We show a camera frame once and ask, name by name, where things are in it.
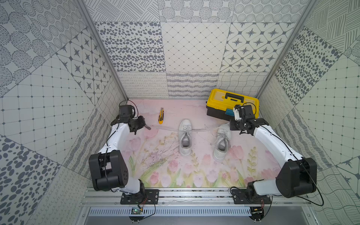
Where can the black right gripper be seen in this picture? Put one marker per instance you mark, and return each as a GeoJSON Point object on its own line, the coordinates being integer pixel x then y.
{"type": "Point", "coordinates": [231, 122]}

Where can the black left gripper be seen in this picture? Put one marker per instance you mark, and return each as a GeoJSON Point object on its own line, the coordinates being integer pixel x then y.
{"type": "Point", "coordinates": [140, 123]}

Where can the white sneaker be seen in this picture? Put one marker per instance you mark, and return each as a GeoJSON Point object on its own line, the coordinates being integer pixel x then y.
{"type": "Point", "coordinates": [185, 137]}
{"type": "Point", "coordinates": [222, 144]}

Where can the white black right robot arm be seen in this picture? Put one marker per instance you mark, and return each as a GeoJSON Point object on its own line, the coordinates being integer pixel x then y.
{"type": "Point", "coordinates": [298, 175]}

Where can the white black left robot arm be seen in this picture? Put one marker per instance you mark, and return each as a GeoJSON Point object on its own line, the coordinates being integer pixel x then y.
{"type": "Point", "coordinates": [108, 169]}

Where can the yellow black plastic toolbox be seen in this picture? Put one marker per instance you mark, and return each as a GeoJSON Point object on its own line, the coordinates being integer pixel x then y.
{"type": "Point", "coordinates": [221, 103]}

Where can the yellow black utility knife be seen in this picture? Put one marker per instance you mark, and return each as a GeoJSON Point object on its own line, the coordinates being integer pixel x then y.
{"type": "Point", "coordinates": [161, 116]}

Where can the pink floral table mat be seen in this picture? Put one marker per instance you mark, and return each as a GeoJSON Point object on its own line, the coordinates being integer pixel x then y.
{"type": "Point", "coordinates": [153, 155]}

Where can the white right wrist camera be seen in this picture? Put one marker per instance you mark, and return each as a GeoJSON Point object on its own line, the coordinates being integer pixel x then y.
{"type": "Point", "coordinates": [236, 112]}

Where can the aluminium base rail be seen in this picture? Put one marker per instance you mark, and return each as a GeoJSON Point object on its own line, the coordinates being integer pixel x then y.
{"type": "Point", "coordinates": [176, 202]}

